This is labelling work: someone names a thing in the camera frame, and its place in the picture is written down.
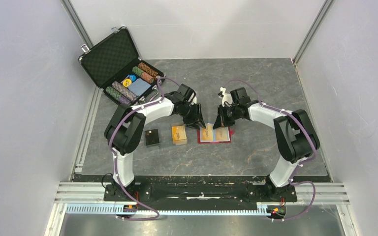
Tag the red poker chip row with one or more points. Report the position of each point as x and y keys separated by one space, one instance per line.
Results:
x=147 y=77

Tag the clear plastic card box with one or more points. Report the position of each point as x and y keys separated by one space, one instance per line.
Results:
x=165 y=136

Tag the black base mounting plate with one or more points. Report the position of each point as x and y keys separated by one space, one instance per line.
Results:
x=200 y=192

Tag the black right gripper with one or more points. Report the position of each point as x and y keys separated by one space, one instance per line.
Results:
x=219 y=122

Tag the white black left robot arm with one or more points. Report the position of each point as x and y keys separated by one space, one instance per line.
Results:
x=125 y=129

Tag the orange card stack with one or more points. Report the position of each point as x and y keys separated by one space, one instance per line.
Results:
x=179 y=136

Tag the blue playing card deck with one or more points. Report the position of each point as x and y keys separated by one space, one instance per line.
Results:
x=139 y=87

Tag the red leather card holder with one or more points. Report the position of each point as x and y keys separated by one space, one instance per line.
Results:
x=214 y=141

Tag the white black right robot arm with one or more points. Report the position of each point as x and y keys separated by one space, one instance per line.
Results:
x=295 y=134

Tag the black aluminium poker chip case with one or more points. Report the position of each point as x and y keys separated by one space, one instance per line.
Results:
x=112 y=59

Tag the green purple poker chip row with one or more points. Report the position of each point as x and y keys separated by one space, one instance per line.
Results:
x=116 y=96

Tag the brown poker chip row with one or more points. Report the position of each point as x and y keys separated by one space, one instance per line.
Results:
x=146 y=68

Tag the gold credit card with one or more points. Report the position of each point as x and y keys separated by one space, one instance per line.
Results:
x=223 y=134
x=206 y=134

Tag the purple grey poker chip row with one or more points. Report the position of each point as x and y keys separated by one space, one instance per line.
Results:
x=125 y=92

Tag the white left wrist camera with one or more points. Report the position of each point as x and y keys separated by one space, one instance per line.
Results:
x=193 y=99

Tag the blue dealer chip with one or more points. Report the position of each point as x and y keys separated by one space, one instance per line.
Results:
x=132 y=77

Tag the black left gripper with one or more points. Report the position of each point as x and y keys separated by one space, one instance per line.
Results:
x=196 y=118

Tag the aluminium slotted rail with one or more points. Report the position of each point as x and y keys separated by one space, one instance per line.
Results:
x=120 y=209

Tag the black card stack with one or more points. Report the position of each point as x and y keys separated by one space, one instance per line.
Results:
x=151 y=137

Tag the yellow dealer chip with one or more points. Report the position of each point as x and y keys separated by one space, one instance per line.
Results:
x=126 y=82

